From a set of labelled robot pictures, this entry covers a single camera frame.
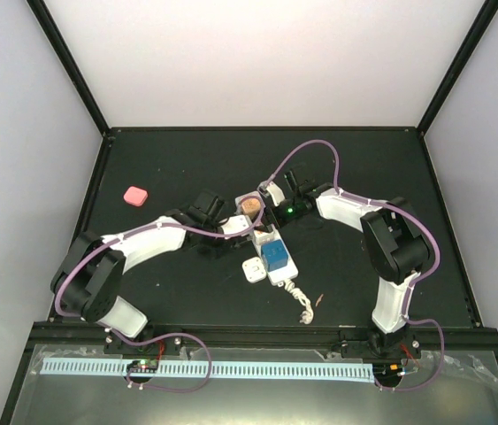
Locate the blue cube socket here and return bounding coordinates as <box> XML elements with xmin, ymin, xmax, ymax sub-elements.
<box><xmin>261</xmin><ymin>239</ymin><xmax>289</xmax><ymax>273</ymax></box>

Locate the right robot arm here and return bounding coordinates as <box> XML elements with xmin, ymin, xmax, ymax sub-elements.
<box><xmin>257</xmin><ymin>168</ymin><xmax>436</xmax><ymax>358</ymax></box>

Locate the pink plug adapter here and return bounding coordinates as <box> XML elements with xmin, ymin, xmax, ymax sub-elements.
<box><xmin>123</xmin><ymin>186</ymin><xmax>148</xmax><ymax>207</ymax></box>

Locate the white plug adapter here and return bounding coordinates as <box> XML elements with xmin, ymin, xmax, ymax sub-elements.
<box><xmin>241</xmin><ymin>257</ymin><xmax>268</xmax><ymax>284</ymax></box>

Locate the light blue slotted cable duct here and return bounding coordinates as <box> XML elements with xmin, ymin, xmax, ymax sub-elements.
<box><xmin>40</xmin><ymin>358</ymin><xmax>374</xmax><ymax>383</ymax></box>

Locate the white power strip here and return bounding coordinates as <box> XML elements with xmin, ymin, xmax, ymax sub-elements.
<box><xmin>235</xmin><ymin>189</ymin><xmax>298</xmax><ymax>287</ymax></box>

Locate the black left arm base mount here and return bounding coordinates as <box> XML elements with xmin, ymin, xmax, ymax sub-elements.
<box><xmin>103</xmin><ymin>324</ymin><xmax>185</xmax><ymax>358</ymax></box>

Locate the beige dragon cube socket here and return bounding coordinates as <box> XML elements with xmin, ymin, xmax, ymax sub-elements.
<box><xmin>240</xmin><ymin>197</ymin><xmax>262</xmax><ymax>220</ymax></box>

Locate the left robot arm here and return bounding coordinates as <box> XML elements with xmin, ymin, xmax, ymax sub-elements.
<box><xmin>51</xmin><ymin>190</ymin><xmax>250</xmax><ymax>353</ymax></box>

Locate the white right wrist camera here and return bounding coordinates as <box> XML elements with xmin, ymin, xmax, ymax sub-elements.
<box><xmin>258</xmin><ymin>181</ymin><xmax>285</xmax><ymax>206</ymax></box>

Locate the white tiger cube socket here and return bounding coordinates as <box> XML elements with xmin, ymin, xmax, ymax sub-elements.
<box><xmin>252</xmin><ymin>229</ymin><xmax>274</xmax><ymax>246</ymax></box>

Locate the small green circuit board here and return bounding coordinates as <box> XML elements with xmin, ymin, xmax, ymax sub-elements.
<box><xmin>126</xmin><ymin>359</ymin><xmax>158</xmax><ymax>374</ymax></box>

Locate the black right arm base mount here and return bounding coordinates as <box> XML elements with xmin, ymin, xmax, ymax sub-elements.
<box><xmin>332</xmin><ymin>326</ymin><xmax>418</xmax><ymax>361</ymax></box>

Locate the white coiled power cord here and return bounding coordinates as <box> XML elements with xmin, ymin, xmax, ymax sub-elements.
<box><xmin>284</xmin><ymin>278</ymin><xmax>316</xmax><ymax>324</ymax></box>

